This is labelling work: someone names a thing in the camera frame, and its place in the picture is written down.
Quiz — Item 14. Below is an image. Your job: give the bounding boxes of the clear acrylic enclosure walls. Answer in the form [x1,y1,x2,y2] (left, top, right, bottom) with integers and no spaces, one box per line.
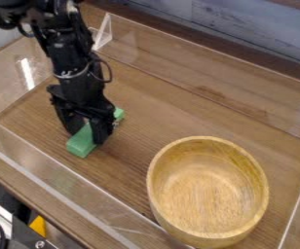
[0,18,300,249]

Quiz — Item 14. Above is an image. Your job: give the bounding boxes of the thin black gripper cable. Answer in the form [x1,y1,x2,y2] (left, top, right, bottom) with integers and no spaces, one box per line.
[87,57,114,84]

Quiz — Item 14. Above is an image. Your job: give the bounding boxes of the green rectangular block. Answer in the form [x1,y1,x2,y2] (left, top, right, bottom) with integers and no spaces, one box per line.
[66,108,124,159]

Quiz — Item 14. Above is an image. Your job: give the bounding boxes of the brown wooden bowl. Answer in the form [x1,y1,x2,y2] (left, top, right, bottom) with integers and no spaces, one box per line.
[146,136,270,249]

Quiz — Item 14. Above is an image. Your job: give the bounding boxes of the yellow and black device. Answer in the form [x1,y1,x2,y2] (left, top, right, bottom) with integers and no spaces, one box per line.
[0,185,83,249]

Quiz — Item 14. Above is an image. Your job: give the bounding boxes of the clear acrylic corner bracket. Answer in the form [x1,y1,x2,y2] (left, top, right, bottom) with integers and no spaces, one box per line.
[88,14,112,51]

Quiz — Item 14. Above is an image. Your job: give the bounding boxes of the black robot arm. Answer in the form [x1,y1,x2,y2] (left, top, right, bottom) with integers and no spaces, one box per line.
[0,0,115,145]

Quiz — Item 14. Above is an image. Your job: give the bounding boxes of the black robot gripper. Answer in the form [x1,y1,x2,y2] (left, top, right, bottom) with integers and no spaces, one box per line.
[47,66,115,145]

